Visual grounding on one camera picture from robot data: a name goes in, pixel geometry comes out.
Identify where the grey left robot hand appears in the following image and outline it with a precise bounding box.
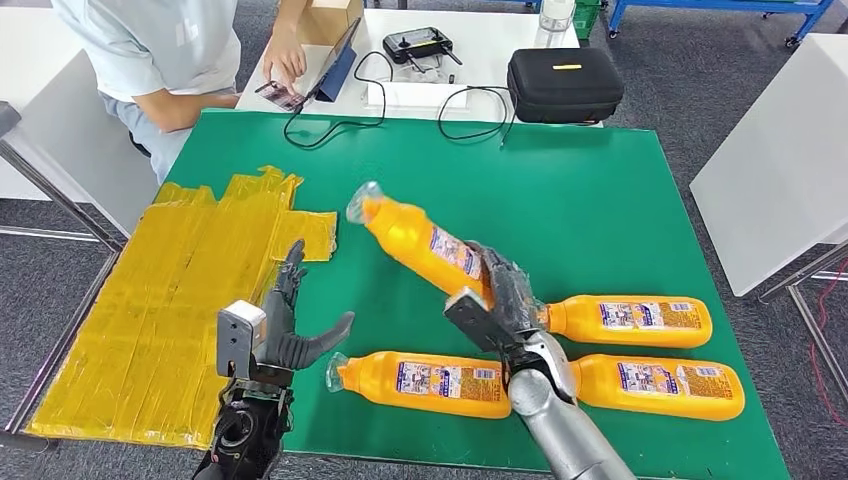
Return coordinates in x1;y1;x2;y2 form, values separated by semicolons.
254;239;356;371

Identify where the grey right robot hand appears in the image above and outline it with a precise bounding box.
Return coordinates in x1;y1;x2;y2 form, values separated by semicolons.
466;241;548;339

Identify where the person's left hand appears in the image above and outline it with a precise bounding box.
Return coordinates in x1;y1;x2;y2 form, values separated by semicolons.
262;36;309;94

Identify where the orange detergent bottle clear cap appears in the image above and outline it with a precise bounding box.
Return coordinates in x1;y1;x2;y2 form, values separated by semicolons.
345;181;495;309
325;351;515;421
569;353;747;423
537;294;714;350

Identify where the smartphone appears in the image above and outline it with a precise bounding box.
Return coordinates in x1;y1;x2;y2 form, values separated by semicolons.
254;80;307;113

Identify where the tablet in blue case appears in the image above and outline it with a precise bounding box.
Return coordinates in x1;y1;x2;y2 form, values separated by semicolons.
309;17;363;104

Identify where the brown cardboard box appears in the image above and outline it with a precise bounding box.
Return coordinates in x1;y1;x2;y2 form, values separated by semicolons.
296;0;364;48

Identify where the black remote controller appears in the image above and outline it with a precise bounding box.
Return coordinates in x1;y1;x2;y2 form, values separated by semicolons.
382;27;464;74

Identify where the person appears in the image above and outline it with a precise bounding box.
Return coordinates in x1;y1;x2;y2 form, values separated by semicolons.
51;0;313;183

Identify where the clear plastic stand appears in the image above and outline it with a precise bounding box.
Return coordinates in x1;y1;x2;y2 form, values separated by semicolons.
394;56;446;85

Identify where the yellow tape mat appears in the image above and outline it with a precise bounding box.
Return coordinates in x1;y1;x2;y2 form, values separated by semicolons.
25;165;339;446

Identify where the white table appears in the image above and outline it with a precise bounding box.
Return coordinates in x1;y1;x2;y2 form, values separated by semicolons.
0;7;160;240
235;9;604;128
688;33;848;297

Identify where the black carry case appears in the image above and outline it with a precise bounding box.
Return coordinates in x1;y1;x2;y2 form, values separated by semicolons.
506;46;625;126

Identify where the blue shelf cart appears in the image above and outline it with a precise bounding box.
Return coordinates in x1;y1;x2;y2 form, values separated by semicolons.
362;0;541;15
606;0;835;49

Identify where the green plastic crate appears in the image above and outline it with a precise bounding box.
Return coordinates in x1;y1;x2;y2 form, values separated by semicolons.
572;0;607;41

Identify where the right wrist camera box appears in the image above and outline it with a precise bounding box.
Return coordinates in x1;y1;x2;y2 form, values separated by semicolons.
443;288;515;356

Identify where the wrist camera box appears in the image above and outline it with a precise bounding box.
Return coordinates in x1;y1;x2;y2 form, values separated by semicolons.
216;299;268;380
443;288;515;356

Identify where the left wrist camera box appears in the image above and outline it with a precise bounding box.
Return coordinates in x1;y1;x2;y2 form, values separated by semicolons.
216;299;268;380

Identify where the black cable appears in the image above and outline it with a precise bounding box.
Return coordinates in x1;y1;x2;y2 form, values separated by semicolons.
283;51;395;151
437;85;518;147

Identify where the grey metal table frame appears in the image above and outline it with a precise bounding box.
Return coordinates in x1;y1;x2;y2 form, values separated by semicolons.
758;238;848;405
0;102;130;452

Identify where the red cable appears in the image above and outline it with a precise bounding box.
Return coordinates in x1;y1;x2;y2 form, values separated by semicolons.
804;254;848;415

